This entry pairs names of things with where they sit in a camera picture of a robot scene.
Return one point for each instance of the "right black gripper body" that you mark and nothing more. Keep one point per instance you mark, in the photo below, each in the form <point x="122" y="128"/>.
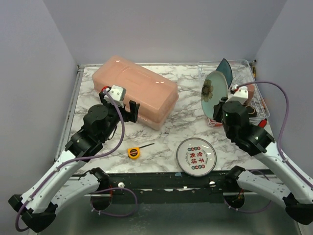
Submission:
<point x="218" y="110"/>

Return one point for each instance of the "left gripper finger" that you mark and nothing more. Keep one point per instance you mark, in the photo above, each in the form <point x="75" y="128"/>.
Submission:
<point x="102" y="97"/>
<point x="133" y="113"/>

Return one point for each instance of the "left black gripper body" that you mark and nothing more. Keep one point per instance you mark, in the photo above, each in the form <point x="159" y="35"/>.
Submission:
<point x="125" y="112"/>

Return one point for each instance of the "light green round plate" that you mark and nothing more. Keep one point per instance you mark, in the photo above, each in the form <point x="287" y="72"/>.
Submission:
<point x="213" y="89"/>

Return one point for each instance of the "brown beige bowl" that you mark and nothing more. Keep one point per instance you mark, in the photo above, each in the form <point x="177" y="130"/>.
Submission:
<point x="251" y="111"/>

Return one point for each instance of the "teal square plate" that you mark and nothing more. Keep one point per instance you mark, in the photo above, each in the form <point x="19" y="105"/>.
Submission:
<point x="225" y="68"/>

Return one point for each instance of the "pink grey mug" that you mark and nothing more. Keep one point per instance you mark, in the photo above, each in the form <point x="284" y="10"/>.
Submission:
<point x="251" y="91"/>

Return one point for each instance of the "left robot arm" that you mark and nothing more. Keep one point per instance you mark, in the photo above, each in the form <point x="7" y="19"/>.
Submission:
<point x="102" y="133"/>

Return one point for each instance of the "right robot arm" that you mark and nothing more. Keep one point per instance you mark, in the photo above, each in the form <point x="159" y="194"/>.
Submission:
<point x="295" y="195"/>

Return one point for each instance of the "pink translucent storage box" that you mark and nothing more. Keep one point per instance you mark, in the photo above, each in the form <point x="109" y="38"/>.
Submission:
<point x="156" y="94"/>

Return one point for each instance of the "yellow tape measure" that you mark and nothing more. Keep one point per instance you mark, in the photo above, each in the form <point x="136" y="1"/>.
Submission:
<point x="134" y="152"/>

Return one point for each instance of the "white plate with characters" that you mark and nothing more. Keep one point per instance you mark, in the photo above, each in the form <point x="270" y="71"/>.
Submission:
<point x="196" y="157"/>

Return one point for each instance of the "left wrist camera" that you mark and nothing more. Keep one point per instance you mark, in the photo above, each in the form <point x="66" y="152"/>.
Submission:
<point x="115" y="93"/>

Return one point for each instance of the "red handled tool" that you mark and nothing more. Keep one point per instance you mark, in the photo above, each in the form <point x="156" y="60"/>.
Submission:
<point x="263" y="123"/>

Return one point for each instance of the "black mounting rail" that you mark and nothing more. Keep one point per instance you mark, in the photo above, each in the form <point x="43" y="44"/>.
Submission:
<point x="176" y="187"/>

